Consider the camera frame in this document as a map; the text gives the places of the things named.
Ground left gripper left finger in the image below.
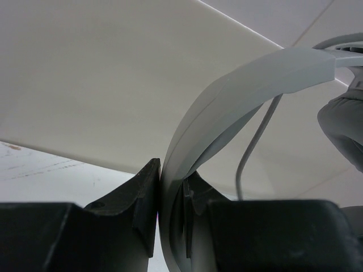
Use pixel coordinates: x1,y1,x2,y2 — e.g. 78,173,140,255
1,158,161,271

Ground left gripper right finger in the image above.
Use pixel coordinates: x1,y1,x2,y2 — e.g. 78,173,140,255
182,173,362,271

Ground grey headphone cable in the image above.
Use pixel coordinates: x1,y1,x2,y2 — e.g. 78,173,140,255
235,93,284,202

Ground white grey headphones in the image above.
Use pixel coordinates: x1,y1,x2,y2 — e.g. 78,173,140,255
159,33,362,271

